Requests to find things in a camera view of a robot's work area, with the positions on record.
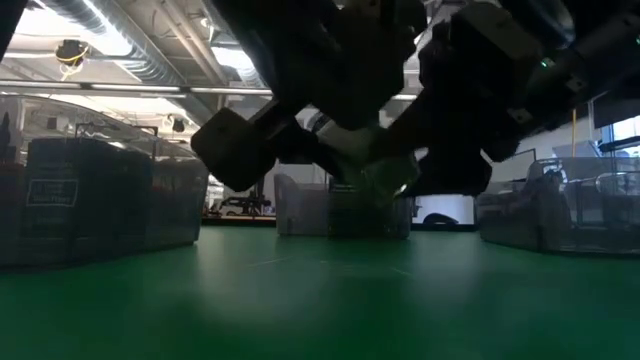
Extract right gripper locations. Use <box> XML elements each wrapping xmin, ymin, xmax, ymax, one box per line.
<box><xmin>388</xmin><ymin>17</ymin><xmax>546</xmax><ymax>199</ymax></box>

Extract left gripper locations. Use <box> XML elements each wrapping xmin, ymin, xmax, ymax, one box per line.
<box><xmin>214</xmin><ymin>0</ymin><xmax>429</xmax><ymax>185</ymax></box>

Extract grey translucent plastic bin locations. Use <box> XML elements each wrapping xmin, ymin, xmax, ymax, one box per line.
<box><xmin>0</xmin><ymin>93</ymin><xmax>211</xmax><ymax>267</ymax></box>
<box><xmin>273</xmin><ymin>172</ymin><xmax>417</xmax><ymax>240</ymax></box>
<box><xmin>474</xmin><ymin>157</ymin><xmax>640</xmax><ymax>257</ymax></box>

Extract dark green spice box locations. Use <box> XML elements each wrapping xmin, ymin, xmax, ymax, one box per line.
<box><xmin>24</xmin><ymin>137</ymin><xmax>154</xmax><ymax>257</ymax></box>
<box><xmin>0</xmin><ymin>162</ymin><xmax>27</xmax><ymax>264</ymax></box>

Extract dark rounded object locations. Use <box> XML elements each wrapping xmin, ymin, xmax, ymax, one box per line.
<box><xmin>422</xmin><ymin>213</ymin><xmax>459</xmax><ymax>226</ymax></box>

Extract grey partition screen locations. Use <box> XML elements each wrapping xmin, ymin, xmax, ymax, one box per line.
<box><xmin>487</xmin><ymin>147</ymin><xmax>537</xmax><ymax>182</ymax></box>

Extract long ceiling light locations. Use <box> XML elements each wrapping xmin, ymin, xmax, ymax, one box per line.
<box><xmin>189</xmin><ymin>86</ymin><xmax>274</xmax><ymax>96</ymax></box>
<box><xmin>0</xmin><ymin>79</ymin><xmax>187</xmax><ymax>99</ymax></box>

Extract green table mat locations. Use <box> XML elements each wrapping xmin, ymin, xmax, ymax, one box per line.
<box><xmin>0</xmin><ymin>224</ymin><xmax>640</xmax><ymax>360</ymax></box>

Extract round ceiling device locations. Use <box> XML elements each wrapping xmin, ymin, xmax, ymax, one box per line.
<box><xmin>53</xmin><ymin>38</ymin><xmax>92</xmax><ymax>82</ymax></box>

